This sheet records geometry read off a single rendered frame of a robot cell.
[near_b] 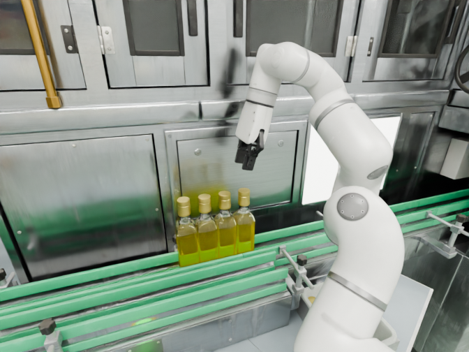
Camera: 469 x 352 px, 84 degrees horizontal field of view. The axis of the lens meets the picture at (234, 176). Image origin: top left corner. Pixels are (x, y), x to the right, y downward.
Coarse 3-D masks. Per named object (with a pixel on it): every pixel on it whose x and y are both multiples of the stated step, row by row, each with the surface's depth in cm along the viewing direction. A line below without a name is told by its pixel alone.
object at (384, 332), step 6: (306, 288) 82; (318, 288) 83; (306, 294) 82; (312, 294) 83; (306, 300) 78; (378, 324) 73; (384, 324) 71; (378, 330) 73; (384, 330) 71; (390, 330) 69; (378, 336) 73; (384, 336) 71; (390, 336) 69; (396, 336) 68; (384, 342) 66; (390, 342) 66
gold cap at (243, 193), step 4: (244, 188) 75; (240, 192) 73; (244, 192) 73; (248, 192) 73; (240, 196) 73; (244, 196) 73; (248, 196) 74; (240, 200) 74; (244, 200) 73; (248, 200) 74; (240, 204) 74; (244, 204) 74; (248, 204) 74
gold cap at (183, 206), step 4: (184, 196) 70; (180, 200) 68; (184, 200) 68; (188, 200) 68; (180, 204) 68; (184, 204) 68; (188, 204) 69; (180, 208) 68; (184, 208) 68; (188, 208) 69; (180, 212) 69; (184, 212) 69; (188, 212) 69; (180, 216) 69; (184, 216) 69
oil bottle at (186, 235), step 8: (176, 224) 72; (184, 224) 70; (192, 224) 71; (176, 232) 71; (184, 232) 70; (192, 232) 71; (176, 240) 75; (184, 240) 71; (192, 240) 72; (184, 248) 72; (192, 248) 73; (184, 256) 73; (192, 256) 74; (184, 264) 74; (192, 264) 75
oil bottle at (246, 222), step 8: (240, 216) 75; (248, 216) 75; (240, 224) 75; (248, 224) 76; (240, 232) 76; (248, 232) 77; (240, 240) 77; (248, 240) 78; (240, 248) 78; (248, 248) 79
